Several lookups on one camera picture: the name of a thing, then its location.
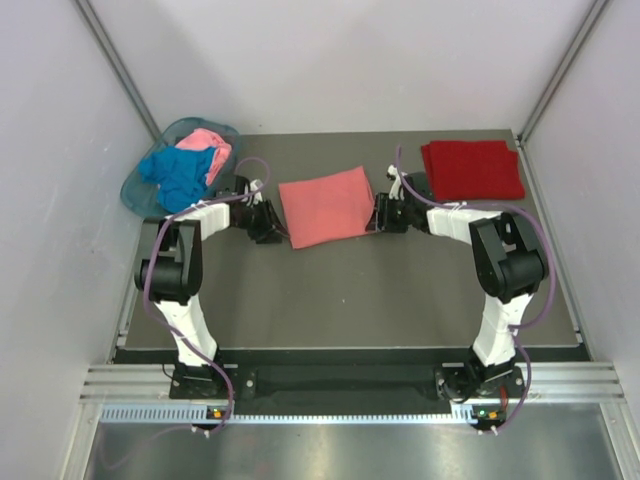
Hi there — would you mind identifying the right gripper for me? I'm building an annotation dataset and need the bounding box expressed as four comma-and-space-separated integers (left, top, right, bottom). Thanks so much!
365, 194, 415, 234

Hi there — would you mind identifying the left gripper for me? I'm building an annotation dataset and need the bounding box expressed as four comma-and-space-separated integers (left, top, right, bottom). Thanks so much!
235, 197, 289, 244

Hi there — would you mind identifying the salmon pink t-shirt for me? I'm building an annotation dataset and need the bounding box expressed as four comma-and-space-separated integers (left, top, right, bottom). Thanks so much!
278, 166, 374, 250

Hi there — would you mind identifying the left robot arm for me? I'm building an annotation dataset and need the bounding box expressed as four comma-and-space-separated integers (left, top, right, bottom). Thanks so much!
134, 174, 288, 399

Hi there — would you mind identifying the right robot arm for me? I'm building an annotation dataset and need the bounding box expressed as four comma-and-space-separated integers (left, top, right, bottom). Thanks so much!
366, 166, 550, 403

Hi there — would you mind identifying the folded red t-shirt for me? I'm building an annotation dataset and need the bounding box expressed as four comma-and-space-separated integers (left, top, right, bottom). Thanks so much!
420, 140, 526, 202

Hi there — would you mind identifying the blue t-shirt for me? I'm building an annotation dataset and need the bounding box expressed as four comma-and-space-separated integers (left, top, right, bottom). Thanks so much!
138, 146, 213, 213

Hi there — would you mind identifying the light pink t-shirt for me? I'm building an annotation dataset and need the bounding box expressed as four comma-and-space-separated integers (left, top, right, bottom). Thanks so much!
176, 128, 232, 187

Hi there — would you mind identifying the teal plastic basket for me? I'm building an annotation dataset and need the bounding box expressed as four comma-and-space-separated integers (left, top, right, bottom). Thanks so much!
120, 117, 240, 218

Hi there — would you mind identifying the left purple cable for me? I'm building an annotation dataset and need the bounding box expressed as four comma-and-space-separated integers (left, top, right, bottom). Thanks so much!
141, 156, 273, 434

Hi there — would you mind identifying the purple cable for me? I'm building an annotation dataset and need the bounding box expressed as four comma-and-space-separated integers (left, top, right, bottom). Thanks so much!
141, 156, 273, 434
394, 144, 557, 436

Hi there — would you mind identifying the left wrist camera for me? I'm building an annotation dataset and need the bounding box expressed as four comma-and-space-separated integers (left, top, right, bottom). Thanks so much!
214, 174, 264, 206

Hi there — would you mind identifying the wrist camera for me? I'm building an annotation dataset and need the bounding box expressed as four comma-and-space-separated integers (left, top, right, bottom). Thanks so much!
214, 174, 264, 206
387, 165, 433, 200

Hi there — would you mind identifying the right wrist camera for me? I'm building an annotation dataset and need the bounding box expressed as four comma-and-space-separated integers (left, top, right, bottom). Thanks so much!
387, 165, 433, 200

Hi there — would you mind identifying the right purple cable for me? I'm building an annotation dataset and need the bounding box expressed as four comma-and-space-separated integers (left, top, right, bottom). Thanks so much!
394, 144, 557, 436

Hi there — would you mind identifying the left aluminium corner post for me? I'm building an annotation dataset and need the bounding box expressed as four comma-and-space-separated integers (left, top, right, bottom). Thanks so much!
71, 0, 162, 140

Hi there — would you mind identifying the aluminium corner post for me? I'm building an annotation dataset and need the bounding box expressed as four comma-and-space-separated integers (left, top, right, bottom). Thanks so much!
516, 0, 612, 148
71, 0, 162, 140

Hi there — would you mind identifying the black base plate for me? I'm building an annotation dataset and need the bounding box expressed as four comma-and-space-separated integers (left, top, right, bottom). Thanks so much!
169, 347, 591, 414

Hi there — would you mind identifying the slotted cable duct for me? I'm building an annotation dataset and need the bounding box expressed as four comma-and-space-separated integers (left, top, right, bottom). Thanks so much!
99, 403, 498, 427

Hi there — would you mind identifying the right aluminium corner post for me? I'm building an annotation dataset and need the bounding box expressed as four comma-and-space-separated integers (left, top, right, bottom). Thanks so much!
516, 0, 612, 148

